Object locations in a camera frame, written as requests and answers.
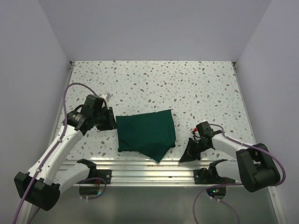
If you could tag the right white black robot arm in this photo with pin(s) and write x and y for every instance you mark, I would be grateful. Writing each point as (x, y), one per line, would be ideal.
(252, 166)

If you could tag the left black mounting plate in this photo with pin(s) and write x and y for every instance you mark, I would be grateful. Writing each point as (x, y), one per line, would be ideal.
(104, 176)

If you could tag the black mounting plate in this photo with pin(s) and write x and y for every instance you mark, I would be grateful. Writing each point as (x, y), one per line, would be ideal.
(202, 176)
(104, 176)

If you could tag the aluminium rail frame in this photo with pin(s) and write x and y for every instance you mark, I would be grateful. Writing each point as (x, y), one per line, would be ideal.
(143, 191)

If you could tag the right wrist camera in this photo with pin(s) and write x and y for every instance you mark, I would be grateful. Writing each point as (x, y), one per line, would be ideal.
(202, 129)

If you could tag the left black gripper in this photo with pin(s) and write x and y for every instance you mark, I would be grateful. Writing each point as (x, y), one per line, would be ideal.
(113, 124)

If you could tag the green surgical cloth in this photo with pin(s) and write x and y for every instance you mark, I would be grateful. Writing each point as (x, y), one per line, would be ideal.
(151, 134)

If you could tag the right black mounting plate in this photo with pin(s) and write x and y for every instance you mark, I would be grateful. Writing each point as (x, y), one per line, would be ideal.
(202, 176)

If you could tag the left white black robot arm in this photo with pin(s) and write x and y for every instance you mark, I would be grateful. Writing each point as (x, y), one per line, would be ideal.
(42, 185)

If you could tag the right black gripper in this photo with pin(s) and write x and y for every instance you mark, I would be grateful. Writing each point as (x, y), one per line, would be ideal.
(190, 154)

